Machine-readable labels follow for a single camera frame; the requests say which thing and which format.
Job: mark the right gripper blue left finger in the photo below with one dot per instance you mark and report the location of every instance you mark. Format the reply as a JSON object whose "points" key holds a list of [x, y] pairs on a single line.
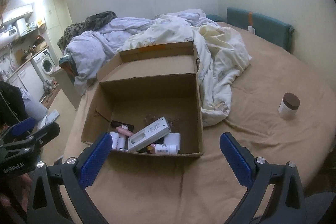
{"points": [[46, 204]]}

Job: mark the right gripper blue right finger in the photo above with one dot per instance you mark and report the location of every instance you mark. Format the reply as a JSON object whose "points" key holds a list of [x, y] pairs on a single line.
{"points": [[286, 203]]}

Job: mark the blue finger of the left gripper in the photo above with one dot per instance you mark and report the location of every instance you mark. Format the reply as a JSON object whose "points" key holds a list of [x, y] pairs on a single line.
{"points": [[23, 126]]}

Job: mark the black rectangular device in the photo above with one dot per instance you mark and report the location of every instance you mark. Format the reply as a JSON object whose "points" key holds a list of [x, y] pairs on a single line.
{"points": [[115, 124]]}

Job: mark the white power adapter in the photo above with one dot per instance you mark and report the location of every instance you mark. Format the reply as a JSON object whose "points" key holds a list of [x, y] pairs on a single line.
{"points": [[173, 139]]}

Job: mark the white labelled pill bottle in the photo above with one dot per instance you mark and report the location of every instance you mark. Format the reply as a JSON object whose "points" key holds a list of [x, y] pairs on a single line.
{"points": [[166, 149]]}

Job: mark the pink flower-shaped case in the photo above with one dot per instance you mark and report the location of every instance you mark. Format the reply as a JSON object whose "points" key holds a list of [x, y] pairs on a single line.
{"points": [[123, 131]]}

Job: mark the white rectangular electronic device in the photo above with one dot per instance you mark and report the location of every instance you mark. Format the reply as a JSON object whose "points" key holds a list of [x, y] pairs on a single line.
{"points": [[148, 135]]}

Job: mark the white washing machine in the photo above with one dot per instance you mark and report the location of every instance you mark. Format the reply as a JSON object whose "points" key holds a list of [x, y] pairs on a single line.
{"points": [[43, 64]]}

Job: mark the beige bed sheet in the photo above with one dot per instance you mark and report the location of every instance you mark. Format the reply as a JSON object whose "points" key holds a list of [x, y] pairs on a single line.
{"points": [[146, 189]]}

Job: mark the white jar brown lid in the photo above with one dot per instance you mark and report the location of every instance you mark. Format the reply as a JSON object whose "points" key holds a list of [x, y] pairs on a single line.
{"points": [[288, 106]]}

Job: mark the white crumpled duvet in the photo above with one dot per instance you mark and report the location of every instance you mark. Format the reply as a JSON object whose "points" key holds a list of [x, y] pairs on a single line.
{"points": [[222, 55]]}

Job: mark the dark patterned blanket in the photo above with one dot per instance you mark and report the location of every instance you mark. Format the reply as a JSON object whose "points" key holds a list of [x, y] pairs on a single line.
{"points": [[91, 23]]}

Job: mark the brown cardboard box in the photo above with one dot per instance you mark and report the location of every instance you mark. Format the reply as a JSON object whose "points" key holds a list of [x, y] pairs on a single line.
{"points": [[141, 84]]}

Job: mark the teal headboard cushion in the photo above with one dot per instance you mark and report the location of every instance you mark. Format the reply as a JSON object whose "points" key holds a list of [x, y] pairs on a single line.
{"points": [[268, 28]]}

